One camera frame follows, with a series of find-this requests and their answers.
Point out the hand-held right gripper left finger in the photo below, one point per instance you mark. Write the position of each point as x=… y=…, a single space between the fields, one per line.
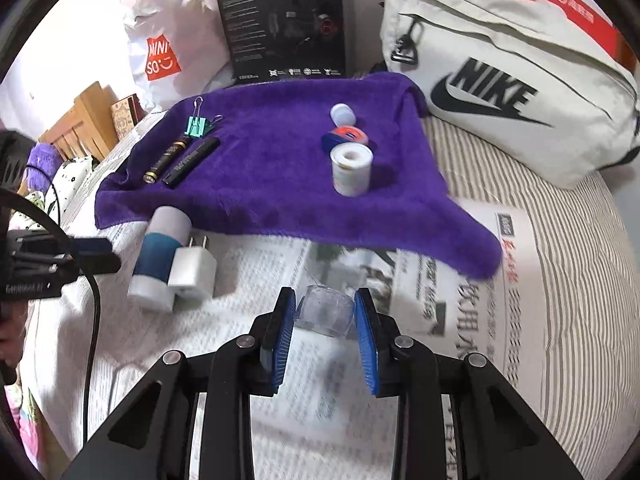
x=280 y=340

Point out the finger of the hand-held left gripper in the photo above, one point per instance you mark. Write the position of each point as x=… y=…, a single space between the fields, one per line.
x=92 y=246
x=95 y=265

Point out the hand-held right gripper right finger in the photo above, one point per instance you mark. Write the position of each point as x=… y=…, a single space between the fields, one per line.
x=367 y=345

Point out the clear plastic cup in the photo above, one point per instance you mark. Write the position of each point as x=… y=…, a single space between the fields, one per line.
x=325 y=312

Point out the blue white cylinder container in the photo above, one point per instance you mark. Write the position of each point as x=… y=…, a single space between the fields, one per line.
x=155 y=260

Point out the white charger plug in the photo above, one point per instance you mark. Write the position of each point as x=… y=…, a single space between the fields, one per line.
x=192 y=270

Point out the black gold tube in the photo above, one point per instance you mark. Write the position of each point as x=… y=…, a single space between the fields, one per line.
x=165 y=160

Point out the teal binder clip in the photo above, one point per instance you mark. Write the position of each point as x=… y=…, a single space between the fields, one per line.
x=197 y=127

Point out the white tape roll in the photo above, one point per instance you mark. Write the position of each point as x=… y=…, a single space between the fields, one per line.
x=352 y=175

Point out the orange blue tape dispenser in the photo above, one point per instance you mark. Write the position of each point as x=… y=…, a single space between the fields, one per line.
x=345 y=136

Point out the small white bottle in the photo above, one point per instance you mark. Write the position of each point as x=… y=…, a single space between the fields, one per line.
x=342 y=114

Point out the person's left hand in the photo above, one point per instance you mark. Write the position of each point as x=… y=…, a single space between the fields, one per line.
x=10 y=340

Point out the white floral blanket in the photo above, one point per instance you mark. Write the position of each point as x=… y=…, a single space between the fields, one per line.
x=70 y=175

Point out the newspaper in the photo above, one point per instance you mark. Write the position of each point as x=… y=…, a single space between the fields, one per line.
x=450 y=300

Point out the purple fuzzy cloth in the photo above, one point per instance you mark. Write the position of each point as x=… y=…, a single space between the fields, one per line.
x=42 y=165

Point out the patterned notebook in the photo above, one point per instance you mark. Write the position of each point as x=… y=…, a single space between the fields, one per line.
x=126 y=117

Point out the purple towel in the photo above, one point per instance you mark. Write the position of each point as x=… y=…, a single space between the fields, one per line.
x=280 y=185

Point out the pink cartoon blanket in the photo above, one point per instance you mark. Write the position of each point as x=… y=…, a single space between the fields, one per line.
x=25 y=425

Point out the white plastic shopping bag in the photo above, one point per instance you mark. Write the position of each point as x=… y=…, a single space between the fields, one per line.
x=190 y=35

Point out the black headphone box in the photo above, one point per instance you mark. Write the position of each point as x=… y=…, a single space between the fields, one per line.
x=260 y=20

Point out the grey waist bag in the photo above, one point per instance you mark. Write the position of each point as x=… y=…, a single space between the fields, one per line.
x=500 y=35

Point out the light wooden frame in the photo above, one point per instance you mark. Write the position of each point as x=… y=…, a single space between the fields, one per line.
x=85 y=120

